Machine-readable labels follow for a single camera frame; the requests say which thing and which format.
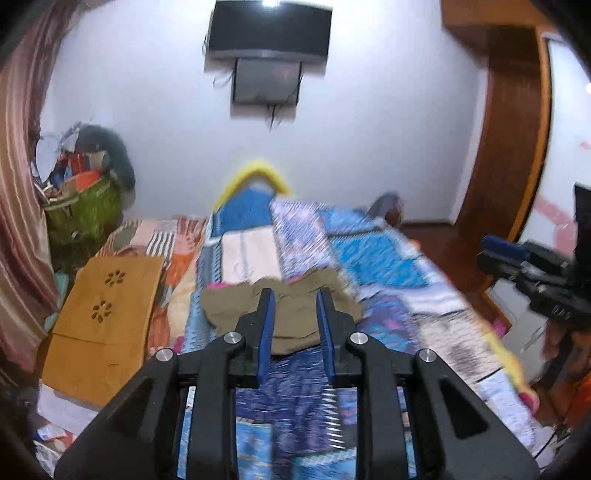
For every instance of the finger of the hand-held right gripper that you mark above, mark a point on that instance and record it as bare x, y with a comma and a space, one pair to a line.
503, 269
508, 247

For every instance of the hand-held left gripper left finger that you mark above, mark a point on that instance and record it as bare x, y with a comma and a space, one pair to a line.
265, 337

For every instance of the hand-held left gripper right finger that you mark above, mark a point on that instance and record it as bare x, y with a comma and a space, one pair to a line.
325, 337

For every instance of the khaki pants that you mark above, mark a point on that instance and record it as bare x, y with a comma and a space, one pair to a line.
295, 304

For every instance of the pink cloth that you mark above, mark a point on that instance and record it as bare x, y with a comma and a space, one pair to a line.
217, 286

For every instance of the blue patchwork quilt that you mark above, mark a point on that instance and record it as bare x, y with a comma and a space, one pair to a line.
383, 263

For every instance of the wooden wardrobe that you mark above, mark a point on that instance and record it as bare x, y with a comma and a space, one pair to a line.
503, 138

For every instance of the striped floral blanket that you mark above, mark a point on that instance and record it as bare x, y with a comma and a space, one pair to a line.
180, 258

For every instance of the white panel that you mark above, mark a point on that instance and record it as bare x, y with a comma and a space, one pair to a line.
568, 115

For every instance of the grey purple cloth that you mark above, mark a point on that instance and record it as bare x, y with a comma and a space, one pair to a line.
388, 207

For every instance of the brown board with flower cutouts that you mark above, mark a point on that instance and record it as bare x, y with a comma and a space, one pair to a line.
106, 323

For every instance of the yellow cloth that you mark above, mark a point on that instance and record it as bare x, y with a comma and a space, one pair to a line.
258, 168

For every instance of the green bag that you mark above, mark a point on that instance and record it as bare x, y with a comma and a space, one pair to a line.
87, 207

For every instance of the papers on floor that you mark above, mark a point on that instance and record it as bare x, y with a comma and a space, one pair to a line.
55, 429

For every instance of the orange cardboard box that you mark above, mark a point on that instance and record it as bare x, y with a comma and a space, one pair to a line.
83, 173

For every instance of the striped pink curtain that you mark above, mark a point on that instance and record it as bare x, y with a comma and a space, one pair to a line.
23, 207

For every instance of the wall-mounted television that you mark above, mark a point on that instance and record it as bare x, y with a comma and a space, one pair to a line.
270, 27

